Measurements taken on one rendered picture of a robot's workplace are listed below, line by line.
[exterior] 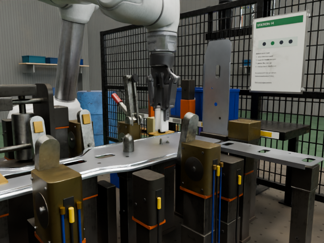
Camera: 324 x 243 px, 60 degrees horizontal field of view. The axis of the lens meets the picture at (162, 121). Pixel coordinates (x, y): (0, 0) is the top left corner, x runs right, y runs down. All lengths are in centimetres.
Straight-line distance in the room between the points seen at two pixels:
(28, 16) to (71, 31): 819
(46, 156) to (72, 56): 89
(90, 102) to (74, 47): 316
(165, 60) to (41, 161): 47
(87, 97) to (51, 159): 399
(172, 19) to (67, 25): 63
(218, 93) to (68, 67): 70
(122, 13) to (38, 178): 41
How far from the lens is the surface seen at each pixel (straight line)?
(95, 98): 447
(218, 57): 106
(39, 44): 954
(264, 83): 127
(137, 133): 99
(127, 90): 97
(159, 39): 83
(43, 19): 973
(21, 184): 62
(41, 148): 52
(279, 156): 81
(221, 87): 104
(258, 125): 101
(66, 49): 136
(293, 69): 122
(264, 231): 106
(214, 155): 68
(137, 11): 72
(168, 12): 82
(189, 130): 71
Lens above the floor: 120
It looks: 9 degrees down
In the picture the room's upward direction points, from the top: straight up
